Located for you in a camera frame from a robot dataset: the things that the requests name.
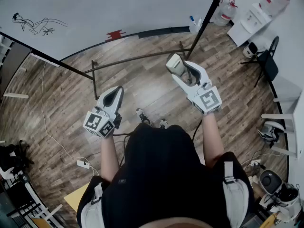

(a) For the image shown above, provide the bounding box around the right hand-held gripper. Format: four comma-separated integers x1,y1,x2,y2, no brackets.
171,60,223,116

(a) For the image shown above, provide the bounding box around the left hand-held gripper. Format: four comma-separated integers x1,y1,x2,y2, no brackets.
82,86,125,139

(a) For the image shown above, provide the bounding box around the beige whiteboard eraser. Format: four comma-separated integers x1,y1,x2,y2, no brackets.
165,53,189,77

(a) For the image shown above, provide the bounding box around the person's left forearm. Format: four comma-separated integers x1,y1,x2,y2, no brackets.
99,132,121,182

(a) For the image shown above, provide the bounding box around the person's right forearm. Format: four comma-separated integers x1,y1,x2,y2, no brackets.
201,112,225,168

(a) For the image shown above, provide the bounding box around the person's left shoe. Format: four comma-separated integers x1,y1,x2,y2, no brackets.
135,108,152,127

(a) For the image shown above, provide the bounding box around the clear plastic marker cup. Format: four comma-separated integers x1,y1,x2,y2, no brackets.
189,15,204,34

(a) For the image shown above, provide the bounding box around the black marker tray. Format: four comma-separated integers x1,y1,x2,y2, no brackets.
137,27,190,39

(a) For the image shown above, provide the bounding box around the small white round appliance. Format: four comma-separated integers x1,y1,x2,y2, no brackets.
242,41,258,58

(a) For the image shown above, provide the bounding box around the red striped label strip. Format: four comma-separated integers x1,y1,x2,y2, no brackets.
105,29,126,41

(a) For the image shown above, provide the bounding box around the clear water jug red cap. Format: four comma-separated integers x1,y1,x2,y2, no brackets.
215,0,238,27
210,0,226,23

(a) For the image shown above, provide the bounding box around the white water dispenser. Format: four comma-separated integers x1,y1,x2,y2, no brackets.
227,2,273,48

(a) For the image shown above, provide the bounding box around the black folding chair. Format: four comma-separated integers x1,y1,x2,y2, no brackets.
240,36,280,88

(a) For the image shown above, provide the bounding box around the person's black clothing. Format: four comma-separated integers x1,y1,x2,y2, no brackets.
76,122,256,228

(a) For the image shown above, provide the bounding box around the pale wooden plank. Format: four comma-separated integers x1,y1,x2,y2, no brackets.
3,93,29,99

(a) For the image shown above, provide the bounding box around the yellow flat board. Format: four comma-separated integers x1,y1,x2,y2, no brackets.
64,181,91,212

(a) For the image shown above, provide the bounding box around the dark desk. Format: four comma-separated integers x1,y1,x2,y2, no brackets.
0,41,31,97

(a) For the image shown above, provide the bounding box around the black office chair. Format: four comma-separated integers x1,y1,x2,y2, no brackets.
0,140,35,175

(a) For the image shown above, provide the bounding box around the dispenser water bottle red label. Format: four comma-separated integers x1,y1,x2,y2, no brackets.
258,0,290,16

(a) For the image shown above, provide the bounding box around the white table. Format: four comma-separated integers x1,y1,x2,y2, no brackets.
261,96,304,160

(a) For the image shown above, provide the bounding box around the grey round appliance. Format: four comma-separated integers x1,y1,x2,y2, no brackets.
259,169,283,196

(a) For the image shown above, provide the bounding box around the white and black helmet device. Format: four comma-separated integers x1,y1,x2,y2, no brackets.
277,183,300,205

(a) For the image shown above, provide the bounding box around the yellow ruler tool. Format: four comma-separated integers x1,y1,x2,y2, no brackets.
261,212,278,228

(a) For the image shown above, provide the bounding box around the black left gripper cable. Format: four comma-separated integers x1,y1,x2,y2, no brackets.
113,132,133,167

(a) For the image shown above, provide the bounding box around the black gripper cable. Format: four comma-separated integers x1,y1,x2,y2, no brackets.
113,132,133,167
191,120,202,142

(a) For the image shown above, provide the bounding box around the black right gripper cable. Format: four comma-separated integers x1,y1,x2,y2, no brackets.
191,120,202,142

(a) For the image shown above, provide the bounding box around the long white cable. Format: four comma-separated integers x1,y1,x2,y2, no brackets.
40,62,100,177

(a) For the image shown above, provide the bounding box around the person's left grey shoulder strap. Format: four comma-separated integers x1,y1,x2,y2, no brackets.
82,183,105,228

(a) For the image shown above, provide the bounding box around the person's grey shoulder strap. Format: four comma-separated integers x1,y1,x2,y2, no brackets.
82,183,105,228
223,161,251,228

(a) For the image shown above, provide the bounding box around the person's right grey shoulder strap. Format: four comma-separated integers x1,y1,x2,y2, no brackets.
223,161,251,228

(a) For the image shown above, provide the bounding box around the black grid frame partition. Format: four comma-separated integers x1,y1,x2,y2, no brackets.
0,172,60,228

